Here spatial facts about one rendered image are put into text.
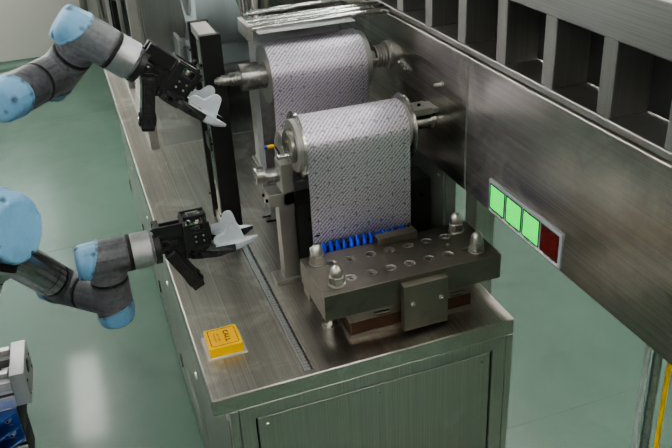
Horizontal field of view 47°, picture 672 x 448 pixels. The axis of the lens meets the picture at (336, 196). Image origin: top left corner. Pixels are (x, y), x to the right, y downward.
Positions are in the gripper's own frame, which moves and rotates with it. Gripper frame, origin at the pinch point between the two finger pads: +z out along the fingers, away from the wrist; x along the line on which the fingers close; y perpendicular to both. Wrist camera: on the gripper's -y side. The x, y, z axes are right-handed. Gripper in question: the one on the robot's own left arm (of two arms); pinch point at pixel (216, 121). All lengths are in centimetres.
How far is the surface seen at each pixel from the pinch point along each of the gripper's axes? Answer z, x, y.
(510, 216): 48, -33, 19
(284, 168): 20.1, 2.9, -2.0
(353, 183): 32.3, -4.4, 4.0
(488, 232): 83, 9, 9
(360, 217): 38.9, -4.4, -1.8
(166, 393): 74, 85, -113
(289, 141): 15.7, -0.7, 4.2
